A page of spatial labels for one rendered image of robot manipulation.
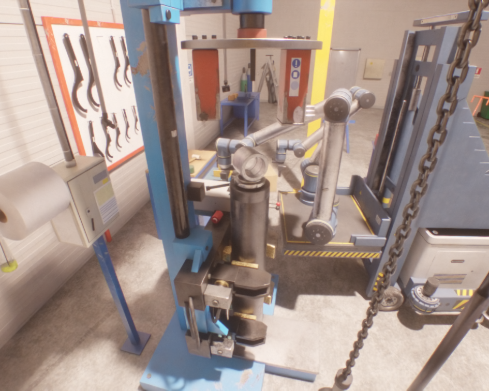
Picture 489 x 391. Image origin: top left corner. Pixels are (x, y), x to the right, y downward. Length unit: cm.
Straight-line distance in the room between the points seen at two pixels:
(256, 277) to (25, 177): 117
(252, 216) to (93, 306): 203
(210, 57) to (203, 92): 14
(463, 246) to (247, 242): 183
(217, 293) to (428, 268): 187
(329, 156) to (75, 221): 147
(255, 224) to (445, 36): 156
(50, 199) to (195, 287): 76
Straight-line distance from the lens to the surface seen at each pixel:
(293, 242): 223
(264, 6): 118
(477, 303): 54
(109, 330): 274
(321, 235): 195
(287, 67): 122
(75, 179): 148
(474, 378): 286
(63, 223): 161
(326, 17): 373
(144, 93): 136
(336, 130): 168
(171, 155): 125
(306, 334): 235
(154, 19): 110
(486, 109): 1332
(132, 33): 136
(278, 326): 235
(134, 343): 255
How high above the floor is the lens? 209
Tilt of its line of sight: 30 degrees down
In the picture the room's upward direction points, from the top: straight up
